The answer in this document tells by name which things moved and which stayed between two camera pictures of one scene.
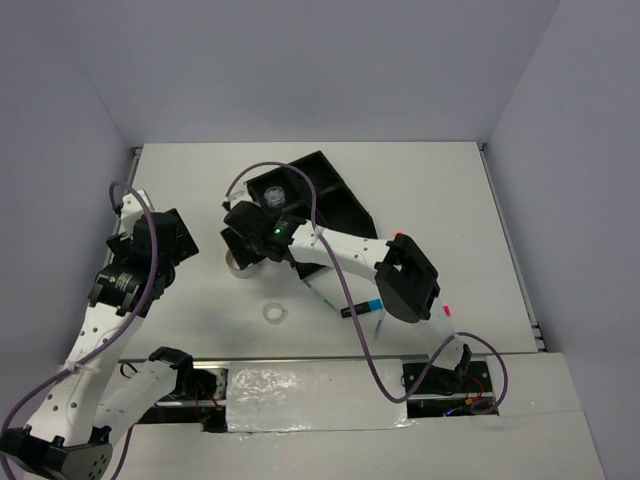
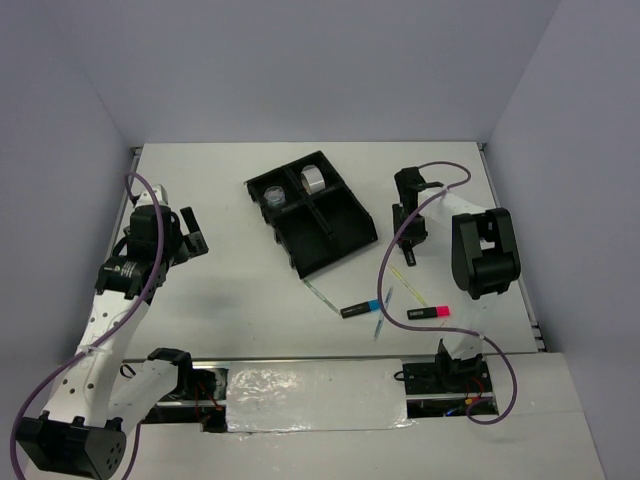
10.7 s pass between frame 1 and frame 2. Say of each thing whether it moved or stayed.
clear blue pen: stayed
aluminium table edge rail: stayed
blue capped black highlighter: stayed
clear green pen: stayed
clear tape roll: moved
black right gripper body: moved
